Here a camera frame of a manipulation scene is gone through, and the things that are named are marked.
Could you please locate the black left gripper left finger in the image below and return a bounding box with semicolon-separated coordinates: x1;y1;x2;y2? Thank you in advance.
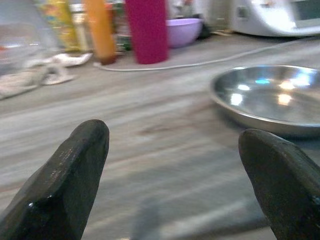
0;119;110;240

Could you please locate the crumpled white cloth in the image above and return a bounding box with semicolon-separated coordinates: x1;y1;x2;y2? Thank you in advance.
0;52;94;101

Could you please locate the white kitchen appliance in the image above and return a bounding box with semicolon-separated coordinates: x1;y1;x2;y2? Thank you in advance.
212;0;320;38

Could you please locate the green glass bottle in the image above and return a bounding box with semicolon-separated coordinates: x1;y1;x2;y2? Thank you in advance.
111;0;133;53

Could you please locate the stainless steel plate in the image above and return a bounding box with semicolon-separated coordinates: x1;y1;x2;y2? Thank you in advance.
209;64;320;139

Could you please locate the clear glass jar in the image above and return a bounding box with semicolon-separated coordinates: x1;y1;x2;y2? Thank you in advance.
70;3;94;52

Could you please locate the lilac plastic bowl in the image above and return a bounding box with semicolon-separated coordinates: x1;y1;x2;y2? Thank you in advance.
165;17;204;49

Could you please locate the clear plastic container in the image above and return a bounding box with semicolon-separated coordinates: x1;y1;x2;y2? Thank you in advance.
0;0;61;75

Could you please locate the white power cable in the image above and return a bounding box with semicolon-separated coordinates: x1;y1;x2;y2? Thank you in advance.
93;41;310;73

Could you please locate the magenta plastic tumbler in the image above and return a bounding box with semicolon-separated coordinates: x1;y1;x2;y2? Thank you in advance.
124;0;170;65

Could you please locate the orange sauce bottle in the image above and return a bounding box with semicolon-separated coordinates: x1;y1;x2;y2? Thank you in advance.
83;0;118;66

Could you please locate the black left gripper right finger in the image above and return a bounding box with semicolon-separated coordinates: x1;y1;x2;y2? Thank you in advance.
238;128;320;240

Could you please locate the yellow printed packet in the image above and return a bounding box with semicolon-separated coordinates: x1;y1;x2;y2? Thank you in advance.
37;0;81;53

